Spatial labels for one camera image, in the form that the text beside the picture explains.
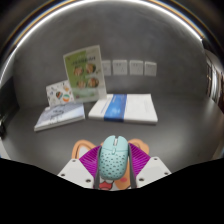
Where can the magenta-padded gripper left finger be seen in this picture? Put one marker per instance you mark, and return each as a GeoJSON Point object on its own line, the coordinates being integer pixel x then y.
{"type": "Point", "coordinates": [75, 171]}

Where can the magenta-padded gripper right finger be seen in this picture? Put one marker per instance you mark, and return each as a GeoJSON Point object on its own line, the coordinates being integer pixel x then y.
{"type": "Point", "coordinates": [153, 170]}

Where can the small colourful printed card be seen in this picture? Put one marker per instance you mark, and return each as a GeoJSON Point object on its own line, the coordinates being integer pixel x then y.
{"type": "Point", "coordinates": [58, 94]}

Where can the green food menu sheet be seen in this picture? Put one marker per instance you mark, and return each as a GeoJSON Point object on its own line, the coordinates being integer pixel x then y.
{"type": "Point", "coordinates": [85, 73]}

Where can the orange fox-shaped mouse pad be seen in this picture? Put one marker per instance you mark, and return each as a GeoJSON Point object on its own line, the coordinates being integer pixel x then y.
{"type": "Point", "coordinates": [81, 148]}

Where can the grey patterned booklet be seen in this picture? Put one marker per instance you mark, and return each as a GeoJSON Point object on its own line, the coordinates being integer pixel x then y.
{"type": "Point", "coordinates": [60, 115]}

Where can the white book with blue band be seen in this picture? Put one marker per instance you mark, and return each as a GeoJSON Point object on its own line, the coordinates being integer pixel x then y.
{"type": "Point", "coordinates": [136, 108]}

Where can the mint green perforated computer mouse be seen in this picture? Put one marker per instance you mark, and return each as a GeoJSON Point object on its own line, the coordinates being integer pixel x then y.
{"type": "Point", "coordinates": [113, 160]}

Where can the white wall socket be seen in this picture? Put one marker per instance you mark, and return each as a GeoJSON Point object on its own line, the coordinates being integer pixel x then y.
{"type": "Point", "coordinates": [107, 68]}
{"type": "Point", "coordinates": [136, 67]}
{"type": "Point", "coordinates": [120, 67]}
{"type": "Point", "coordinates": [150, 69]}

